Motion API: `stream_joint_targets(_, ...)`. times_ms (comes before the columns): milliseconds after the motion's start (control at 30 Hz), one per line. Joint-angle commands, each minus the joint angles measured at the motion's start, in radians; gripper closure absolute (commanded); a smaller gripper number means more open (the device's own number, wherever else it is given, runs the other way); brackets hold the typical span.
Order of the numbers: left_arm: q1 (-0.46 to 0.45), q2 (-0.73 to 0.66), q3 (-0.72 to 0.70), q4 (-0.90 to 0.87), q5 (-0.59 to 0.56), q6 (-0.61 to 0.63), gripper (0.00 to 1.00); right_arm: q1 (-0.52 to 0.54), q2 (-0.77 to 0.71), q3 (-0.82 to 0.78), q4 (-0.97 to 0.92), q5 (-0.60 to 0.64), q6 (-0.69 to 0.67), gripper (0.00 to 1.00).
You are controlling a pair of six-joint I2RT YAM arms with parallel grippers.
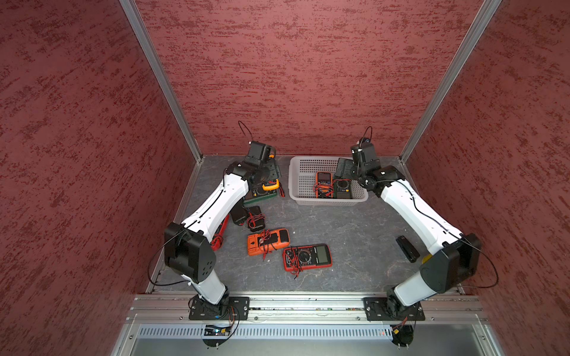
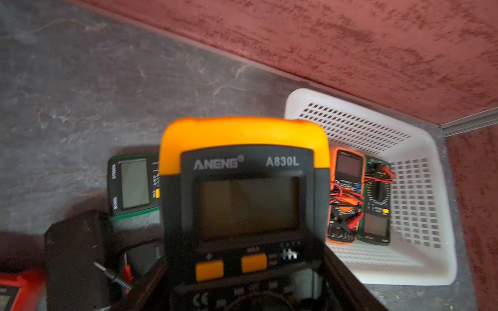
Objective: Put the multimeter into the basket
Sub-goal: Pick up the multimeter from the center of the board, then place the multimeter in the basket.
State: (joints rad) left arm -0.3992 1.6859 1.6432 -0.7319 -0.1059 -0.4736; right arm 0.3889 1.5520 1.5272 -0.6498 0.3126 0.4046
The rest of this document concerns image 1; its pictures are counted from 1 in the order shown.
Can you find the aluminium front rail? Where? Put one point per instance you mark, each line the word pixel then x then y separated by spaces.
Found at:
pixel 308 307

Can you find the dark green multimeter top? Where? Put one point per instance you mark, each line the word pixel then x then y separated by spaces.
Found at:
pixel 258 194

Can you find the yellow cup with batteries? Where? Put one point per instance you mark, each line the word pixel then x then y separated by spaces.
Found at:
pixel 426 258

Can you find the red multimeter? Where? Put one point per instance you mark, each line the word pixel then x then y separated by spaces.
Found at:
pixel 301 258

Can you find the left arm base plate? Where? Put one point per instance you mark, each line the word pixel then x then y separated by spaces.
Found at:
pixel 230 307

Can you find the black small device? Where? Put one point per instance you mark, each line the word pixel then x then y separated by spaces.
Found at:
pixel 239 214

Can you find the dark green multimeter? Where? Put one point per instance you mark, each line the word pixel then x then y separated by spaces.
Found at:
pixel 258 194
pixel 342 189

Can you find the yellow multimeter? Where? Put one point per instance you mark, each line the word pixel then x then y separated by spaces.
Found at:
pixel 271 185

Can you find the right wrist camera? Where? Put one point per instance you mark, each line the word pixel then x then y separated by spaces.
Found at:
pixel 364 156

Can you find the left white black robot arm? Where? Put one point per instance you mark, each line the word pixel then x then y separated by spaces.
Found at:
pixel 187 249

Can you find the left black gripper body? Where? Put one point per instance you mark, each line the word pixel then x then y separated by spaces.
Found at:
pixel 270 171

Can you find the orange multimeter lying sideways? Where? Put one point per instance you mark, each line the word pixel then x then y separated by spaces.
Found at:
pixel 267 242

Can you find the white plastic basket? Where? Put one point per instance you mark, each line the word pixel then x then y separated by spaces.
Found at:
pixel 302 178

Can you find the small black multimeter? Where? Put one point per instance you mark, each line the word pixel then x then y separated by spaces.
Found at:
pixel 256 219

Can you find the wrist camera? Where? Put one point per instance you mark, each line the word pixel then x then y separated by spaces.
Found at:
pixel 364 156
pixel 259 154

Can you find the black remote-like device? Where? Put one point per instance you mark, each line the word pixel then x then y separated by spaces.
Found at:
pixel 409 250

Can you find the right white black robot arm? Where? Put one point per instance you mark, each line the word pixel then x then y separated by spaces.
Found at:
pixel 454 256

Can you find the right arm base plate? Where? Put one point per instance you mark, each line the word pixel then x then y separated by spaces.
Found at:
pixel 390 309

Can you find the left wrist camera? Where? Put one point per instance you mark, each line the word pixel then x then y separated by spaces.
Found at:
pixel 259 154

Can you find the orange Victor multimeter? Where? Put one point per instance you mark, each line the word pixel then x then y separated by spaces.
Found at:
pixel 324 186

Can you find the red clamp meter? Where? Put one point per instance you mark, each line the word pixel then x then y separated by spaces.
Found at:
pixel 218 237

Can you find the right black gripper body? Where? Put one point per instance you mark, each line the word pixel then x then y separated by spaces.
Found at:
pixel 350 169

